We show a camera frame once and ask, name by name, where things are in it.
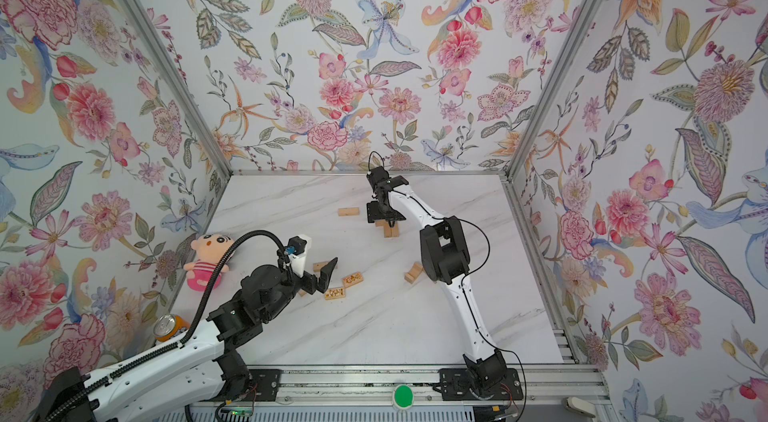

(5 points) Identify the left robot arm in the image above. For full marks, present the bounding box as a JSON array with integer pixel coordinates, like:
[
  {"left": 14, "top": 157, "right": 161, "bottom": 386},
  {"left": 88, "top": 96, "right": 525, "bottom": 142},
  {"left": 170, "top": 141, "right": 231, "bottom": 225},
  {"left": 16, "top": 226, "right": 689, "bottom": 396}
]
[{"left": 32, "top": 259, "right": 337, "bottom": 421}]

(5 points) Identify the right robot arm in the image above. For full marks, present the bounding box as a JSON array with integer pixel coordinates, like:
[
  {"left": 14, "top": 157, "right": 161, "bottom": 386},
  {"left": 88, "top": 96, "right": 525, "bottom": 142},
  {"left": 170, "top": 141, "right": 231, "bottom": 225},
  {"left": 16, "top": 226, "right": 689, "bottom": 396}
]
[{"left": 366, "top": 176, "right": 507, "bottom": 400}]

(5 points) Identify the printed wood block lower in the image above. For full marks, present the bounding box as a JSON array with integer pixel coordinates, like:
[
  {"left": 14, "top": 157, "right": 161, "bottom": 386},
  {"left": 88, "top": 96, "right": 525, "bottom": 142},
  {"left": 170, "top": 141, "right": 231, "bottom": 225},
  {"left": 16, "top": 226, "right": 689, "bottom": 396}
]
[{"left": 324, "top": 287, "right": 346, "bottom": 300}]

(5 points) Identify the printed wood block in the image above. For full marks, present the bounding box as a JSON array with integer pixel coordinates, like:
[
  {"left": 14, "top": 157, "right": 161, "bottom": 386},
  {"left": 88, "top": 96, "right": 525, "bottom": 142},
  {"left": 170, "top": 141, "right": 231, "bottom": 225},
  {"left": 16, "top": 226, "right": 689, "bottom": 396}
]
[
  {"left": 324, "top": 287, "right": 346, "bottom": 300},
  {"left": 342, "top": 272, "right": 364, "bottom": 288}
]

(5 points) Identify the printed wood block upper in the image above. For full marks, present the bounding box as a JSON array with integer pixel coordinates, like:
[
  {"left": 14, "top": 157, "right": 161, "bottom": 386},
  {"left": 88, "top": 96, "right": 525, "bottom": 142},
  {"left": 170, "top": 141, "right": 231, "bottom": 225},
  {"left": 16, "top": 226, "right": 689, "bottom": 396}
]
[{"left": 342, "top": 272, "right": 364, "bottom": 288}]

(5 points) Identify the wood arch block left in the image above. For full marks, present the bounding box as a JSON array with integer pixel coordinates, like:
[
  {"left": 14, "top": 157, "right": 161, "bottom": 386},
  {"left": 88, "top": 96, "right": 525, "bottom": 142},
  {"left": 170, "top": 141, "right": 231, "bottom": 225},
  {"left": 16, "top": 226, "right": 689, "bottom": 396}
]
[{"left": 404, "top": 262, "right": 423, "bottom": 284}]

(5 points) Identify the pink plush doll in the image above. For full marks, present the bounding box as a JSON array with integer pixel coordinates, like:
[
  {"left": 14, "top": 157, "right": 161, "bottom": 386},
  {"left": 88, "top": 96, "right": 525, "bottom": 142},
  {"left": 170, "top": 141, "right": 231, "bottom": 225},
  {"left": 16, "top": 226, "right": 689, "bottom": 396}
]
[{"left": 183, "top": 233, "right": 234, "bottom": 292}]

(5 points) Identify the orange drink can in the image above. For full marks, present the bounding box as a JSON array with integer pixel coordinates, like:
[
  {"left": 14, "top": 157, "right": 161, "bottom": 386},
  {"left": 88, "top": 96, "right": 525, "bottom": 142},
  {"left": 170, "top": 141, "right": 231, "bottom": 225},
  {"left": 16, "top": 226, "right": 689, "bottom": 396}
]
[{"left": 152, "top": 313, "right": 189, "bottom": 342}]

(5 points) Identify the green round button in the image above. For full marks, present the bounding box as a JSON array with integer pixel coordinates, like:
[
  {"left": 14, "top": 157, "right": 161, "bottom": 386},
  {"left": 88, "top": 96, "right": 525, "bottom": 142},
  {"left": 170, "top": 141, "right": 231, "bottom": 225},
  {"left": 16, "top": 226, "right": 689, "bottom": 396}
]
[{"left": 392, "top": 384, "right": 415, "bottom": 410}]

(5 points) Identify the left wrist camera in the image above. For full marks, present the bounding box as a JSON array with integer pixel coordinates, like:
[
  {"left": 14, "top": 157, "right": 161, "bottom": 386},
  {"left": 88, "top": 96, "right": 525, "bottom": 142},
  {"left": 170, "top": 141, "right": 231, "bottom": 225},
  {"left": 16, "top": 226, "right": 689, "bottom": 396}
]
[{"left": 285, "top": 234, "right": 312, "bottom": 278}]

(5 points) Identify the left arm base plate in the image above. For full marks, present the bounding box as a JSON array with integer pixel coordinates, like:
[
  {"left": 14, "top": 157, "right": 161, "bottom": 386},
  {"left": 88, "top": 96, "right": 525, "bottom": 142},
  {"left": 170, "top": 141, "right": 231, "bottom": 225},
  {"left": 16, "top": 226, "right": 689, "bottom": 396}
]
[{"left": 231, "top": 368, "right": 283, "bottom": 403}]

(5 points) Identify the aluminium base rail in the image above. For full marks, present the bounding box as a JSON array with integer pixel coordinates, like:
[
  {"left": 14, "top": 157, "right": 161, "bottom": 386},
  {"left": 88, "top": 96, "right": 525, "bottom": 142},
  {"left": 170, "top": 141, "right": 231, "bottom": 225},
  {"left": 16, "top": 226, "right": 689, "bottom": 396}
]
[{"left": 173, "top": 364, "right": 607, "bottom": 408}]

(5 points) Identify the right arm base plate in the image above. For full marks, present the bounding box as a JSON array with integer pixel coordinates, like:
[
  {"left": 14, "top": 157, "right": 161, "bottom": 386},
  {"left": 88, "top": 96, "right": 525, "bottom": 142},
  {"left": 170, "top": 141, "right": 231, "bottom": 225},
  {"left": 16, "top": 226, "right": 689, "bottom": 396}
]
[{"left": 433, "top": 367, "right": 524, "bottom": 402}]

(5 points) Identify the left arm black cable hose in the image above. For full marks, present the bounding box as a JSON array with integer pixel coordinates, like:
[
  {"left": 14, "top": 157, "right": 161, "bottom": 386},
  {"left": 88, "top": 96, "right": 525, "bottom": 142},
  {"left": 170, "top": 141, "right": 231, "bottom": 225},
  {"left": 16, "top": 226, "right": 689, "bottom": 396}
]
[{"left": 35, "top": 229, "right": 286, "bottom": 417}]

